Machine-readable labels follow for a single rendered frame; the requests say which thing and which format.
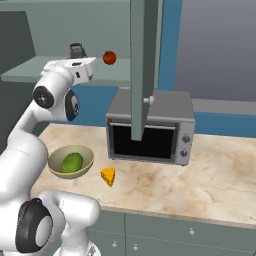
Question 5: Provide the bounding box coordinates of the grey-green narrow drawer front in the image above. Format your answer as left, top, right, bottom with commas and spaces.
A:
89, 209, 126, 235

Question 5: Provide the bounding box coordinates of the grey toaster oven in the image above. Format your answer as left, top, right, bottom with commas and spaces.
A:
105, 87, 196, 167

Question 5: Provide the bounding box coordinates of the dark grey cheese grater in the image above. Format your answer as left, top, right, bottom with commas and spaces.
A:
69, 42, 88, 60

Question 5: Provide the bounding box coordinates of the green avocado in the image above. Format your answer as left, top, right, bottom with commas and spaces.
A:
60, 152, 85, 174

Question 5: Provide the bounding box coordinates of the grey-green wide drawer front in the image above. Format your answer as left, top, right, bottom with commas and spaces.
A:
124, 212, 256, 250

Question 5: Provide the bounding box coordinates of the white round door knob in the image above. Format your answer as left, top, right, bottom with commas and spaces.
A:
143, 95, 156, 106

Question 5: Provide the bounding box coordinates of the pale green bowl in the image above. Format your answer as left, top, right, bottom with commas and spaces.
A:
47, 143, 96, 180

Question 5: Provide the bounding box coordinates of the grey-green wall cabinet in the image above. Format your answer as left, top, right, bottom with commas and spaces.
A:
0, 0, 132, 88

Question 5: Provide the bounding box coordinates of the red tomato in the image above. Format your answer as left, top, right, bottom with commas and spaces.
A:
102, 50, 117, 66

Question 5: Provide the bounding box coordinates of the yellow cheese wedge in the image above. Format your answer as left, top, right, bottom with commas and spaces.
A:
100, 166, 117, 189

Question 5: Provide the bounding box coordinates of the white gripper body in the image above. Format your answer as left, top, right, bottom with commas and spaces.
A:
41, 56, 99, 76

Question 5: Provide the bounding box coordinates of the silver toaster oven handle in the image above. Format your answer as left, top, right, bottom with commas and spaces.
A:
109, 121, 177, 131

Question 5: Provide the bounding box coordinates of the grey-green base cabinet door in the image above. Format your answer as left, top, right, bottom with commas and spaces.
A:
87, 229, 127, 256
125, 234, 256, 256

